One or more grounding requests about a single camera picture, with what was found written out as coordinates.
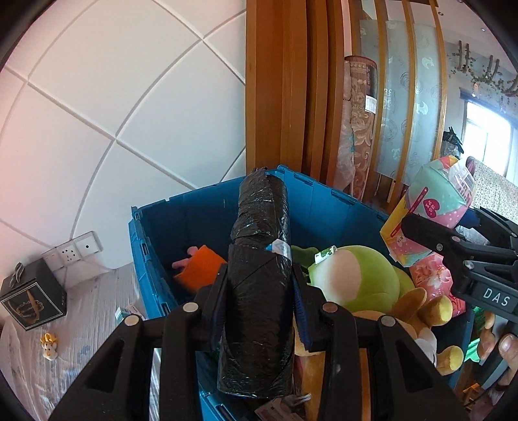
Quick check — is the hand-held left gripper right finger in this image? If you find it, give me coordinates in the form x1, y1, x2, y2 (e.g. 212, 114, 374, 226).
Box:
291, 264, 466, 421

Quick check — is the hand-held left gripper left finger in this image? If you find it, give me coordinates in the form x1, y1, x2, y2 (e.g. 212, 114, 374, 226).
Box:
49, 267, 231, 421

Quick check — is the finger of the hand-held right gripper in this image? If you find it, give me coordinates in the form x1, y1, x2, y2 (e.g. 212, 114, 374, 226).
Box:
401, 212, 518, 293
465, 206, 518, 248

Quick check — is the pastel colourful packet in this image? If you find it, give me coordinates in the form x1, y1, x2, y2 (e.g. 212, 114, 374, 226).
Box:
379, 156, 478, 268

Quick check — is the black garbage bag roll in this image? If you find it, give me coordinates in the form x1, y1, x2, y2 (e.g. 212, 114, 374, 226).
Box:
216, 167, 297, 399

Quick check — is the green plush toy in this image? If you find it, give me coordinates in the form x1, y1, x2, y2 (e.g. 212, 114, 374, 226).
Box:
290, 244, 416, 315

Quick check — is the blue plastic crate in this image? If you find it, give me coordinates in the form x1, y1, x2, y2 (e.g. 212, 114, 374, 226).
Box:
129, 164, 476, 421

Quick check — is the person's right hand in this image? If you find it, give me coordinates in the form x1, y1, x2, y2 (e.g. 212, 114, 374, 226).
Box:
494, 333, 518, 391

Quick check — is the pink floral packet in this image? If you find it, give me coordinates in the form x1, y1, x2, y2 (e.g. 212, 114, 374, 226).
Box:
408, 250, 467, 317

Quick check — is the floral cloth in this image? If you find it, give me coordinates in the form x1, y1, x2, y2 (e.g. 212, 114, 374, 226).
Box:
465, 157, 518, 224

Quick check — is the orange plush toy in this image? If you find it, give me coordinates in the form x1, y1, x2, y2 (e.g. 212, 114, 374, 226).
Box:
172, 244, 228, 295

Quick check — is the brown yellow plush toy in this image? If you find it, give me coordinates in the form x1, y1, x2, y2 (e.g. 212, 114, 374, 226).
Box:
295, 287, 465, 405

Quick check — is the small green white box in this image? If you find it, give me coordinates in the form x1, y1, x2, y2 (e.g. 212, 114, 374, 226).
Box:
115, 303, 145, 325

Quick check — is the small labelled packet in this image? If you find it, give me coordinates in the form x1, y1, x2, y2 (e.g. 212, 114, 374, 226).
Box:
254, 394, 313, 421

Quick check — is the window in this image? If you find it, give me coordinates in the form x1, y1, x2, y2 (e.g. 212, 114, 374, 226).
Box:
461, 87, 518, 176

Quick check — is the rolled patterned rug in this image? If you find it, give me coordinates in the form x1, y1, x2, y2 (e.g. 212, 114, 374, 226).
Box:
335, 54, 380, 200

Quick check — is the striped bed sheet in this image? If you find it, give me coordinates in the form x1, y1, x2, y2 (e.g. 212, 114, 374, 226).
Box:
0, 263, 203, 421

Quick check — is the frosted glass sliding door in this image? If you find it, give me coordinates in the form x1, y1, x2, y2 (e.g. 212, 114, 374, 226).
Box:
344, 0, 449, 213

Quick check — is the hanging vine decoration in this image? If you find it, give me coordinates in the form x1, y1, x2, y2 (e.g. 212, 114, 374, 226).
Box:
446, 28, 518, 100

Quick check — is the black gift box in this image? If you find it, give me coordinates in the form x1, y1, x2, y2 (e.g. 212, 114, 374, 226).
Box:
0, 258, 68, 332

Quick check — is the white wall switch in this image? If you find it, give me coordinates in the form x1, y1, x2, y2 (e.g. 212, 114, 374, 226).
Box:
73, 231, 102, 257

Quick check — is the white wall socket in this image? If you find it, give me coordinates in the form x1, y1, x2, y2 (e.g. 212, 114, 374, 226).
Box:
42, 240, 82, 271

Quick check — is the wooden headboard frame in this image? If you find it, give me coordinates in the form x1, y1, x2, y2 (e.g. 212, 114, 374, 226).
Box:
245, 0, 345, 192

